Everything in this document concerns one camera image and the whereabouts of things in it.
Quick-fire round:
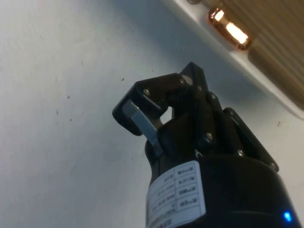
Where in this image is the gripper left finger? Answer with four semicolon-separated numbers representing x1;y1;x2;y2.
112;61;222;158

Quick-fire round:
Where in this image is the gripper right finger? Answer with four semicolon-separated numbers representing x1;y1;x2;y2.
222;107;280;173

